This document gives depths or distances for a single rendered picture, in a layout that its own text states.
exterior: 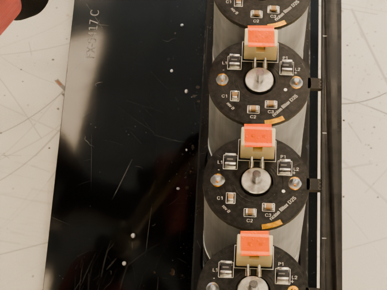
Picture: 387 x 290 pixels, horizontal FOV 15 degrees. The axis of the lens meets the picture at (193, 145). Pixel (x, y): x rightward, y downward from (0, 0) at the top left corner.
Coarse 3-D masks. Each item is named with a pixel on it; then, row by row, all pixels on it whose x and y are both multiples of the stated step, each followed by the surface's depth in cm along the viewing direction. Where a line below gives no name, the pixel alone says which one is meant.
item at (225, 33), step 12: (264, 0) 37; (216, 12) 37; (216, 24) 38; (228, 24) 37; (300, 24) 37; (216, 36) 38; (228, 36) 37; (240, 36) 37; (288, 36) 37; (300, 36) 38; (216, 48) 39; (300, 48) 38
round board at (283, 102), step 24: (240, 48) 36; (288, 48) 36; (216, 72) 36; (240, 72) 36; (288, 72) 36; (216, 96) 35; (240, 96) 35; (264, 96) 35; (288, 96) 35; (240, 120) 35; (264, 120) 35
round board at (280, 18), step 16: (224, 0) 37; (240, 0) 37; (256, 0) 37; (272, 0) 37; (288, 0) 37; (304, 0) 37; (224, 16) 37; (240, 16) 37; (256, 16) 37; (272, 16) 37; (288, 16) 37
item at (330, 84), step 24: (336, 0) 37; (336, 24) 37; (336, 48) 36; (336, 72) 36; (336, 96) 35; (336, 120) 35; (336, 144) 35; (336, 168) 34; (336, 192) 34; (336, 216) 34; (336, 240) 34; (336, 264) 33; (312, 288) 33; (336, 288) 33
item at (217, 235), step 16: (256, 192) 34; (208, 208) 34; (304, 208) 35; (208, 224) 35; (224, 224) 34; (288, 224) 34; (208, 240) 36; (224, 240) 35; (288, 240) 35; (208, 256) 36
